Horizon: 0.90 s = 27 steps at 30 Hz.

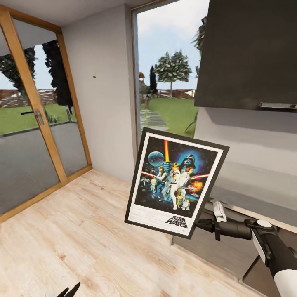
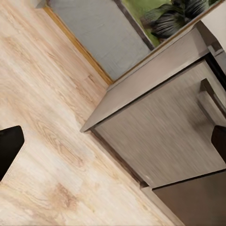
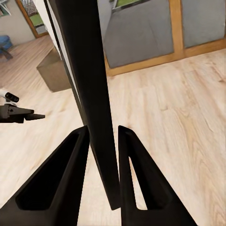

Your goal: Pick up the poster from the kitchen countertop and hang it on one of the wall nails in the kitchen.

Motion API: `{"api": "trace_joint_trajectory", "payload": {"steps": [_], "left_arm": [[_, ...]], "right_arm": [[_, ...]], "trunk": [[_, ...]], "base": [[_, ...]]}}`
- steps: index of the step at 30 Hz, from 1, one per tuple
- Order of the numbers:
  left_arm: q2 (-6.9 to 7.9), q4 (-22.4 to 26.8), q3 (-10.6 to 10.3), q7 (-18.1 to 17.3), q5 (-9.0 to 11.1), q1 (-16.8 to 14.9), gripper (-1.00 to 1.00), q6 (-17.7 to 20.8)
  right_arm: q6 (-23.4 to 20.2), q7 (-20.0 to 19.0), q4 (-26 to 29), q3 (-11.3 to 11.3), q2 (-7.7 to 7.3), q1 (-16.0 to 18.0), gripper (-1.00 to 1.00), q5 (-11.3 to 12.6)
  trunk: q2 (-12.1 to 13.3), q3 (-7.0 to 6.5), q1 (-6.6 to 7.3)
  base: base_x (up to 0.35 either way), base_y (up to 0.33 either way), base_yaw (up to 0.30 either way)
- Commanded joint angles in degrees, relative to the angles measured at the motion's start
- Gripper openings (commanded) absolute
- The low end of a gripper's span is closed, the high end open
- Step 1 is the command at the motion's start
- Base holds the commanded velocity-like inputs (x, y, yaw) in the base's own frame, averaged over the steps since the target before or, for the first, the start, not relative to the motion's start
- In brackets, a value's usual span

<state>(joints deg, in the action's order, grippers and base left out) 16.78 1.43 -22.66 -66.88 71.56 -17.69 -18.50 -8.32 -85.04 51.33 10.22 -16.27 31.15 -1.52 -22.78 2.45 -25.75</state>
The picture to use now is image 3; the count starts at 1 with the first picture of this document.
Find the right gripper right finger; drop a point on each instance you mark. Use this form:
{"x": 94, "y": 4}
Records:
{"x": 164, "y": 207}

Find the cabinet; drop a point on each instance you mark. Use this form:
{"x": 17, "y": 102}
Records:
{"x": 53, "y": 71}

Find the door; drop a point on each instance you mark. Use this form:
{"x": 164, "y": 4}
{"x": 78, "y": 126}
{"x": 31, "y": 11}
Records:
{"x": 33, "y": 18}
{"x": 138, "y": 34}

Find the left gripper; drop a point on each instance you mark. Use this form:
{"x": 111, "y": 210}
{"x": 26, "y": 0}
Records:
{"x": 9, "y": 114}

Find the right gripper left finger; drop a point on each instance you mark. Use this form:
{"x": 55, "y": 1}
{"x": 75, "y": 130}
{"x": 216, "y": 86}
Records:
{"x": 51, "y": 196}

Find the poster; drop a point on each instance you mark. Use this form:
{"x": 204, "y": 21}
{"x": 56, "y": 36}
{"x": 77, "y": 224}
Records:
{"x": 76, "y": 27}

